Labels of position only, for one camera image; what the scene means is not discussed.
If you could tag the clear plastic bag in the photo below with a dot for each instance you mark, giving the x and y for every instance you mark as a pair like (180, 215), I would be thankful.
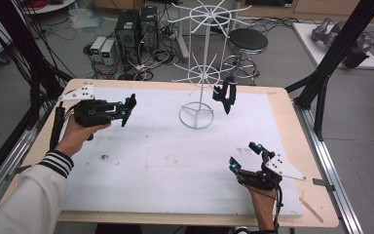
(84, 19)

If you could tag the black bow tie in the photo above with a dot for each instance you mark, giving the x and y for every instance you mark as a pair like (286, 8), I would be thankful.
(227, 100)
(131, 100)

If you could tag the wooden stick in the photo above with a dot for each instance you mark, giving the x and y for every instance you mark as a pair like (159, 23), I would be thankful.
(311, 210)

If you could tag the person's left hand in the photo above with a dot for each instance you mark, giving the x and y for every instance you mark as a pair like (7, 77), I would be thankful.
(74, 138)

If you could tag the slim black computer tower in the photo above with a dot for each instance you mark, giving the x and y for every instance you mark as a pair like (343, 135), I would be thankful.
(148, 27)

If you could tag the white round table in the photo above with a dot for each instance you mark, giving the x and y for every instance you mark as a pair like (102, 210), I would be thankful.
(50, 7)

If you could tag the white foam mat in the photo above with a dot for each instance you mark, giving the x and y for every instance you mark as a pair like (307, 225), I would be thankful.
(175, 182)

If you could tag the aluminium rail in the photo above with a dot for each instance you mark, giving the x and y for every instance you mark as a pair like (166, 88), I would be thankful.
(3, 172)
(331, 169)

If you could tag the large black computer tower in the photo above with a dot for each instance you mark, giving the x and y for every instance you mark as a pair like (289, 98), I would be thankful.
(127, 35)

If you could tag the black round stool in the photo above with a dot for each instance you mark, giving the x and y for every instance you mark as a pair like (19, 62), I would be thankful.
(248, 39)

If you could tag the grey bench power supply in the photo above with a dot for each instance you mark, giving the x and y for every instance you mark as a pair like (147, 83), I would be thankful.
(96, 48)
(108, 52)

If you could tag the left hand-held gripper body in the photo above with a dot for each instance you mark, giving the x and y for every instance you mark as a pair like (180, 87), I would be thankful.
(92, 113)

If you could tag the white floor board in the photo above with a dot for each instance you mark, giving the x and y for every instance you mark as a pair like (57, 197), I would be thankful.
(308, 42)

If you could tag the person's right hand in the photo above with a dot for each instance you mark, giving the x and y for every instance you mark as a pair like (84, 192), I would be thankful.
(266, 208)

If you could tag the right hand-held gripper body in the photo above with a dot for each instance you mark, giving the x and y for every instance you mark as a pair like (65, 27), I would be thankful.
(263, 180)

